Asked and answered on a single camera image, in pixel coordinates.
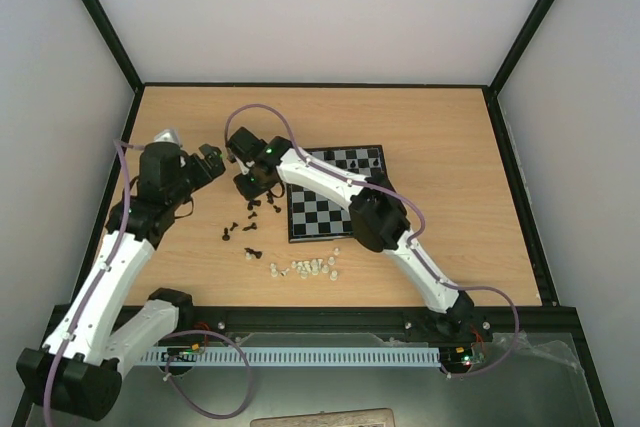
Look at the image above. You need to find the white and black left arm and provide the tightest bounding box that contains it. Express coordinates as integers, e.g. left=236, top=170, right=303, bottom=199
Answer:
left=16, top=140, right=225, bottom=425

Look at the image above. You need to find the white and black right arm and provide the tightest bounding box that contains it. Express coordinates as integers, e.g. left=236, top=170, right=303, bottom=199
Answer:
left=225, top=127, right=474, bottom=339

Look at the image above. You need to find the white chess pieces cluster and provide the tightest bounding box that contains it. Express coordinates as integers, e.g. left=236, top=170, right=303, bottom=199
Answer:
left=291, top=256, right=338, bottom=278

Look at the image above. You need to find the small circuit board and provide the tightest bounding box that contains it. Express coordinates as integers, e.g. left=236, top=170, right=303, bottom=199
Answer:
left=450, top=343, right=487, bottom=366

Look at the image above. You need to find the black and grey chessboard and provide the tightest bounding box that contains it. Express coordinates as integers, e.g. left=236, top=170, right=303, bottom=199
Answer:
left=286, top=144, right=386, bottom=243

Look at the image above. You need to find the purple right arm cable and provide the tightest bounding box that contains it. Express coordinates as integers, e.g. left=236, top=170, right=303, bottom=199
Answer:
left=223, top=104, right=521, bottom=379

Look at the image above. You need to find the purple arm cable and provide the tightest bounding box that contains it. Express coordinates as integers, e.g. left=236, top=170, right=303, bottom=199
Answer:
left=223, top=104, right=521, bottom=379
left=43, top=140, right=250, bottom=423

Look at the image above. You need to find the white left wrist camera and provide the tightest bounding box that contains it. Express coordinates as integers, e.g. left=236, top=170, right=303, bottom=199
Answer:
left=153, top=128, right=183, bottom=147

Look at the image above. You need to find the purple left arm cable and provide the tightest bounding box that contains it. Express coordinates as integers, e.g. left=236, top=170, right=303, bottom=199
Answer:
left=43, top=140, right=250, bottom=423

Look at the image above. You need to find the light blue cable duct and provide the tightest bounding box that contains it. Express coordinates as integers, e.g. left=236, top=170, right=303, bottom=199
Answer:
left=137, top=347, right=441, bottom=368

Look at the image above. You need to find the black enclosure frame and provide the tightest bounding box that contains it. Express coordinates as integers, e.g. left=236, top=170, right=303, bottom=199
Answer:
left=9, top=0, right=640, bottom=427

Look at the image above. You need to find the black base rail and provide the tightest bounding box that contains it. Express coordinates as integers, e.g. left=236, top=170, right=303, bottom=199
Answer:
left=176, top=306, right=585, bottom=346

